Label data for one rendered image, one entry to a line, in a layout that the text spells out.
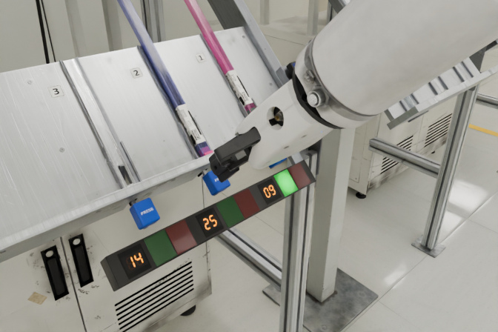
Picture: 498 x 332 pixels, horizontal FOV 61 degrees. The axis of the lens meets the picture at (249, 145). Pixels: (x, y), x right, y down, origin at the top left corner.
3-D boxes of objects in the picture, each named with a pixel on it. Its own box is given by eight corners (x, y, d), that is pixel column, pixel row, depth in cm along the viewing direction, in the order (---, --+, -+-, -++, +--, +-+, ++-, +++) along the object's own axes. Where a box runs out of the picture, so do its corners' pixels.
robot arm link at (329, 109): (344, 130, 32) (320, 145, 34) (407, 100, 37) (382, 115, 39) (289, 38, 33) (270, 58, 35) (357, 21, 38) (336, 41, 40)
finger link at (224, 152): (232, 149, 37) (210, 170, 41) (296, 121, 41) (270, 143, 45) (225, 137, 37) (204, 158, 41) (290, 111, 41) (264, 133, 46)
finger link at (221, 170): (228, 170, 41) (202, 192, 46) (253, 159, 42) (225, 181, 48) (213, 141, 41) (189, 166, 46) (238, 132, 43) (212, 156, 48)
